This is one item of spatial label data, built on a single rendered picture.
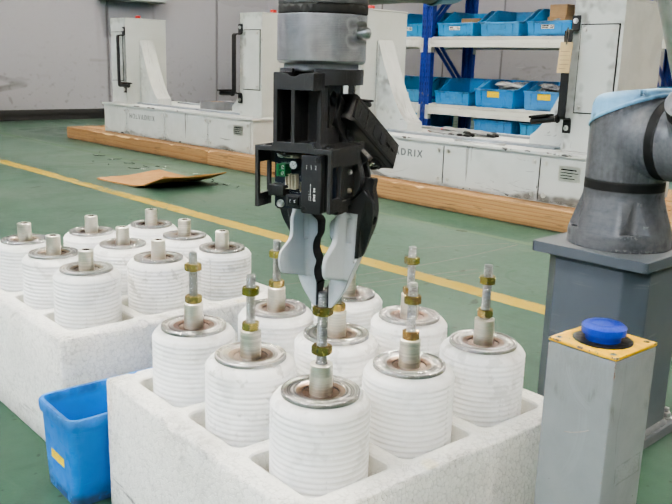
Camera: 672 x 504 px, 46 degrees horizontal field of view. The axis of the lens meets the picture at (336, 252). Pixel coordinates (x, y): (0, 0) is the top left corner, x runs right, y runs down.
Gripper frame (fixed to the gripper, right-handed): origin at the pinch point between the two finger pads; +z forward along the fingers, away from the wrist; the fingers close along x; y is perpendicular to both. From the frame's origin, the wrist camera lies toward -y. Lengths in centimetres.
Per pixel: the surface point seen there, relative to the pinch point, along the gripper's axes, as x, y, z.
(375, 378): 2.8, -5.9, 10.4
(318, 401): 1.0, 3.4, 9.6
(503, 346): 12.4, -19.8, 9.7
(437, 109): -176, -571, 17
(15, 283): -70, -27, 16
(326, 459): 2.6, 4.9, 14.3
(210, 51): -439, -632, -25
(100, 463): -34.5, -6.8, 29.7
